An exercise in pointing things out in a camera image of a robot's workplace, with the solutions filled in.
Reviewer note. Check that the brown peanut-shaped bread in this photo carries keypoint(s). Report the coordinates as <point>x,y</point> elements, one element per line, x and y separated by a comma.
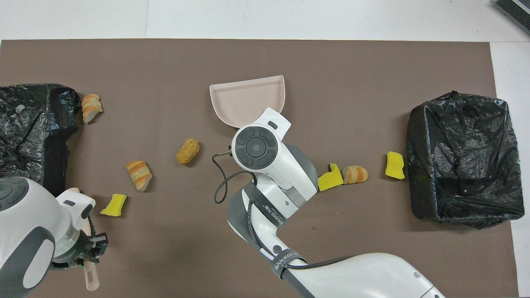
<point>187,151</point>

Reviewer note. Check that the orange striped bread piece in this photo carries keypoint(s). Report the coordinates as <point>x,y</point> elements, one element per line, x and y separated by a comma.
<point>355,174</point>
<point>139,174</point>
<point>91,108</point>

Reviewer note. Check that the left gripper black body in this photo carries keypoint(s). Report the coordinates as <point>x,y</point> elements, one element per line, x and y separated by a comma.
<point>91,246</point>

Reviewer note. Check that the grey ribbed device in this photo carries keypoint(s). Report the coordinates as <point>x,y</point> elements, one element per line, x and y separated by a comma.
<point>515,10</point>

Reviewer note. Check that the beige hand brush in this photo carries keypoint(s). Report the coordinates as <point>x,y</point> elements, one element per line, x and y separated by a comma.
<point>92,279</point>

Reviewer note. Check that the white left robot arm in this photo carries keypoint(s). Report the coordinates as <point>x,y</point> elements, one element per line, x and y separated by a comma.
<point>29,219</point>

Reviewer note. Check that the yellow green sponge piece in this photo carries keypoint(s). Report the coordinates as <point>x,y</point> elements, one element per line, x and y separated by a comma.
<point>114,205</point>

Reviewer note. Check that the black bag-lined trash bin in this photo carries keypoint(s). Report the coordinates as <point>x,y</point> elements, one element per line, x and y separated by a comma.
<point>25,107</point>
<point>451,124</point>

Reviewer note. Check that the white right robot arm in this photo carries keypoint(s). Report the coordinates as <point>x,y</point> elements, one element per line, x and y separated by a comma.
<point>269,165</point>

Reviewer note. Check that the notched yellow sponge piece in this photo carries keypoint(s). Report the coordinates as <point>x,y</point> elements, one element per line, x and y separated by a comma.
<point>331,181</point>

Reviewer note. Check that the brown table mat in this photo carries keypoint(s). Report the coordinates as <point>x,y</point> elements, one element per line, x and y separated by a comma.
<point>165,256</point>

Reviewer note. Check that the beige plastic dustpan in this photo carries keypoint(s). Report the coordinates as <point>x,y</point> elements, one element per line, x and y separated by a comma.
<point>244,99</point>

